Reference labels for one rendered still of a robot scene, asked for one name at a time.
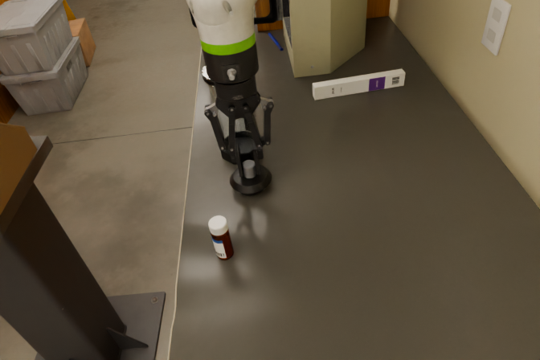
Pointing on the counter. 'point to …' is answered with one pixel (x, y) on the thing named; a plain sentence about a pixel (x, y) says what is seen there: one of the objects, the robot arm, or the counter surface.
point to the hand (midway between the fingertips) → (247, 159)
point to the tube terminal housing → (325, 10)
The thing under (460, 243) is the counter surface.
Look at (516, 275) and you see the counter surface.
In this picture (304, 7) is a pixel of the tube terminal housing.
